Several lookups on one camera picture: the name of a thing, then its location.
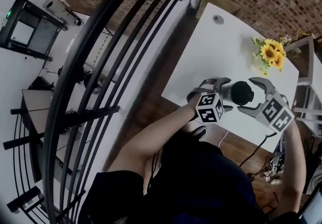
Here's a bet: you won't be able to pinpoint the black cable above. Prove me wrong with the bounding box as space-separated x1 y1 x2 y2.
237 131 277 168

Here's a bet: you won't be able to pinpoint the black framed tablet screen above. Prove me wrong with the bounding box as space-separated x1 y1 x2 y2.
298 187 322 224

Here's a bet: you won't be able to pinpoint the white box with black mark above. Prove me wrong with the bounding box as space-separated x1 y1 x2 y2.
42 0 66 11

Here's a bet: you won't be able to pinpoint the black framed glass door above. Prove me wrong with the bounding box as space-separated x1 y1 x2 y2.
0 0 67 60

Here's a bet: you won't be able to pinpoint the black metal railing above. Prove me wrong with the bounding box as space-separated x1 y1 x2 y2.
2 0 187 224

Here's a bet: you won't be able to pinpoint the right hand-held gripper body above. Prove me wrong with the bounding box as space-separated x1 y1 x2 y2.
255 87 295 133

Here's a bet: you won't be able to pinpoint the person's left forearm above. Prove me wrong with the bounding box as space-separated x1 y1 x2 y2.
108 102 202 176

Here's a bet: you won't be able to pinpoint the grey device with cables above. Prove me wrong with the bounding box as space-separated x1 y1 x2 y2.
264 152 285 186

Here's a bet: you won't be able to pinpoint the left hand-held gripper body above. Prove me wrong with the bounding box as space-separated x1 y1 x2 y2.
186 78 225 123

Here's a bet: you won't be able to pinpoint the yellow cable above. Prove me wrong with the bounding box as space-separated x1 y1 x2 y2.
291 30 315 42

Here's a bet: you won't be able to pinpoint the black office chair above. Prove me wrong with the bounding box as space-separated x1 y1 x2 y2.
57 65 86 85

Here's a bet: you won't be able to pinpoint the person's right forearm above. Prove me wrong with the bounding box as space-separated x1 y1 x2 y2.
279 122 307 216

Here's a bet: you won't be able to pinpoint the grey desk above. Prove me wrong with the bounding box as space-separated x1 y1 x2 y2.
21 77 84 183

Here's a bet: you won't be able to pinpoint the sunflowers in white pot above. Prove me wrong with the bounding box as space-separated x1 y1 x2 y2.
251 36 287 77

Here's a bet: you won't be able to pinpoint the black round ball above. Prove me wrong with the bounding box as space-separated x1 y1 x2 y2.
230 81 255 106

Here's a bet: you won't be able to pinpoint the white cable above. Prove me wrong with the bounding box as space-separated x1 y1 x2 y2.
217 129 229 148

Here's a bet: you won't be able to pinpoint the person's blue clothing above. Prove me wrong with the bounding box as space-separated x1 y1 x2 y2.
80 127 277 224

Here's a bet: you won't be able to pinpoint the person's dark shoe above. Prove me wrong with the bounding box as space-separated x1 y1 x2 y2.
190 126 207 142

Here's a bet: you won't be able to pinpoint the white side table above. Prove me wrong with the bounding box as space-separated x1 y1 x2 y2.
284 35 322 124

